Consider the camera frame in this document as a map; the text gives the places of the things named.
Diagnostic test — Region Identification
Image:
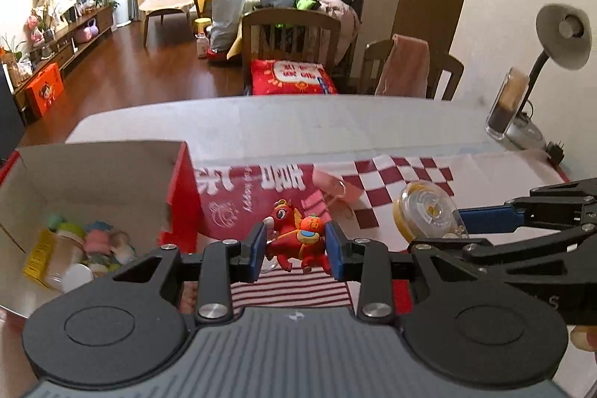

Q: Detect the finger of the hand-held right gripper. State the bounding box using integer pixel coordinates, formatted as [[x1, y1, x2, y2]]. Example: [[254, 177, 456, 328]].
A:
[[457, 178, 597, 236], [462, 223, 597, 267]]

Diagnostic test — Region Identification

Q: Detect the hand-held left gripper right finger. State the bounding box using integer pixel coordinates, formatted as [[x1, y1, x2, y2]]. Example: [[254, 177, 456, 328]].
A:
[[325, 222, 486, 325]]

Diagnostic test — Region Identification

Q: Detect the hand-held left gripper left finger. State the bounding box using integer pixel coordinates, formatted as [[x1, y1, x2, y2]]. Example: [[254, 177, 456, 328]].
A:
[[111, 222, 269, 325]]

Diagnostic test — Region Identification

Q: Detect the red horse keychain toy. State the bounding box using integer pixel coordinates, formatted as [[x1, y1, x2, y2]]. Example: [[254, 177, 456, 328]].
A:
[[262, 199, 335, 276]]

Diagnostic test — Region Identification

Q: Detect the clear yellow tape dispenser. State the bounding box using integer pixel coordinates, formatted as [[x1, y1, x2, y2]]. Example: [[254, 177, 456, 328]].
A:
[[393, 182, 468, 243]]

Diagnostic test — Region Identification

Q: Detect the pink blue figurine toy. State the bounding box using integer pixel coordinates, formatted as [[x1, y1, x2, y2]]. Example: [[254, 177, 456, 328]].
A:
[[84, 220, 137, 278]]

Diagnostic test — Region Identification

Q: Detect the red cardboard box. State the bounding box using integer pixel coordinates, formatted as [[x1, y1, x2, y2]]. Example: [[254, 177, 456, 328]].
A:
[[0, 140, 203, 319]]

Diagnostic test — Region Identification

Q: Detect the person's right hand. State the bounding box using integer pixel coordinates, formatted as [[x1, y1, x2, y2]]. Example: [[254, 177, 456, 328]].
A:
[[569, 323, 597, 353]]

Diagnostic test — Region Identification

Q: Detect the red white printed cloth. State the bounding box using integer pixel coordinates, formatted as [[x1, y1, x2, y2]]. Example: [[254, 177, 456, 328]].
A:
[[179, 153, 573, 320]]

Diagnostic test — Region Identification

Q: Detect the black power plug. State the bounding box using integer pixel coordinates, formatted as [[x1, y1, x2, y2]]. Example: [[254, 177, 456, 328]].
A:
[[546, 140, 566, 166]]

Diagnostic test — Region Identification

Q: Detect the clear glass cup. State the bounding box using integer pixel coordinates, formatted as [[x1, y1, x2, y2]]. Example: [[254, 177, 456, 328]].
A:
[[485, 67, 531, 141]]

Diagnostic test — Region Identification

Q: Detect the wooden chair with towel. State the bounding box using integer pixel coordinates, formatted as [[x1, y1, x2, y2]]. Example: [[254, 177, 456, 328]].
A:
[[359, 39, 466, 101]]

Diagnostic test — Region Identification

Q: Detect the red printed cushion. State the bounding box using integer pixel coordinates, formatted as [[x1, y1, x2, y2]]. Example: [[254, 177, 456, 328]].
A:
[[249, 59, 340, 97]]

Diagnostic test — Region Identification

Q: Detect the pink towel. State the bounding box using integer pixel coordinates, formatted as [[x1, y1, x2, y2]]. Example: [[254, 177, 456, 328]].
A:
[[374, 33, 431, 99]]

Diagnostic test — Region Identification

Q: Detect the white round lid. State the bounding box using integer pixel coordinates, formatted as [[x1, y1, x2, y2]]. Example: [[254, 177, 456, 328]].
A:
[[62, 265, 95, 293]]

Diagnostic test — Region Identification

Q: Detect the grey desk lamp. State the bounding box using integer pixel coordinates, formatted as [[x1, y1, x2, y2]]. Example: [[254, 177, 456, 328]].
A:
[[506, 3, 592, 151]]

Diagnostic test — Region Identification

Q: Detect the clear bottle yellow label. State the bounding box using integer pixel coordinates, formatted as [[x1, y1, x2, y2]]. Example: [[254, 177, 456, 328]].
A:
[[22, 229, 63, 289]]

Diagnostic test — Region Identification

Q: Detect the wooden slatted chair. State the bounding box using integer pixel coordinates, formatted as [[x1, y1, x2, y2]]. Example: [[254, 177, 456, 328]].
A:
[[241, 7, 343, 97]]

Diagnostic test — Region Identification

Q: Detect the large clear plastic bag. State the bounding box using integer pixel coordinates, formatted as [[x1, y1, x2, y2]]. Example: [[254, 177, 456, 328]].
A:
[[210, 0, 250, 54]]

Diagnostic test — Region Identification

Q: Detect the pink grey blanket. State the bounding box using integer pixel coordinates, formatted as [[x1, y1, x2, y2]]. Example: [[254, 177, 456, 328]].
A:
[[317, 0, 365, 63]]

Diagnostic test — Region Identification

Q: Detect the sofa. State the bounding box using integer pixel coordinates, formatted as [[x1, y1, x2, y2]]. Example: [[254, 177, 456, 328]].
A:
[[235, 0, 365, 72]]

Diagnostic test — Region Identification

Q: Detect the wooden coffee table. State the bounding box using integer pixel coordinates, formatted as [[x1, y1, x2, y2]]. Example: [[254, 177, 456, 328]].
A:
[[138, 0, 203, 47]]

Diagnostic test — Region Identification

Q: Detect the orange gift box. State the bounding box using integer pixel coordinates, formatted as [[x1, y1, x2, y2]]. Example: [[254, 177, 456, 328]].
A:
[[24, 62, 65, 117]]

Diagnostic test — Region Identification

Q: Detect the wooden tv console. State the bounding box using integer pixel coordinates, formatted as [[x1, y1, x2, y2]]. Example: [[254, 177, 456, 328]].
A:
[[0, 4, 115, 123]]

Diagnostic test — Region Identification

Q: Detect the pink bag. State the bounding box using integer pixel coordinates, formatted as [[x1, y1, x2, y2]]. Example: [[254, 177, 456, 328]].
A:
[[74, 18, 99, 44]]

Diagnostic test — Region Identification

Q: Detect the dark mini fridge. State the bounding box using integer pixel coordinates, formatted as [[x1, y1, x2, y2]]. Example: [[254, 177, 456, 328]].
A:
[[0, 65, 28, 163]]

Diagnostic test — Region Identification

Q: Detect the pink plush toy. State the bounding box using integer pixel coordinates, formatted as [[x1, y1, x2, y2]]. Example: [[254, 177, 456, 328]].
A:
[[25, 15, 46, 45]]

